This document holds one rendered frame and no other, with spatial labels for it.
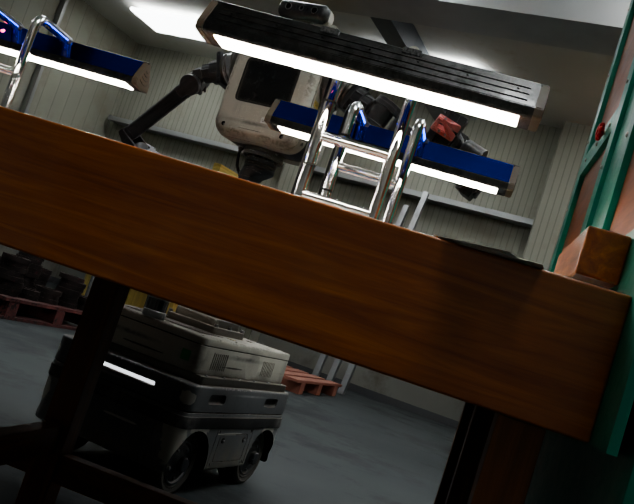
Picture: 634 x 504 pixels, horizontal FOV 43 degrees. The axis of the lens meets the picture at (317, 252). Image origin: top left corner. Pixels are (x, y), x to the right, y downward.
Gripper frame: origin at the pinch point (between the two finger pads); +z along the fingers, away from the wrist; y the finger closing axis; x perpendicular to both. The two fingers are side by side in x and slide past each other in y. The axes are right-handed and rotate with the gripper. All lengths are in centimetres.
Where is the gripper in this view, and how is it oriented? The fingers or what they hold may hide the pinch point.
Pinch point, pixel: (441, 119)
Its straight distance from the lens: 208.6
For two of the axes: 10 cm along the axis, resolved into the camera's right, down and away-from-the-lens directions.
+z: -3.1, -1.8, -9.3
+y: -5.9, 8.1, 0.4
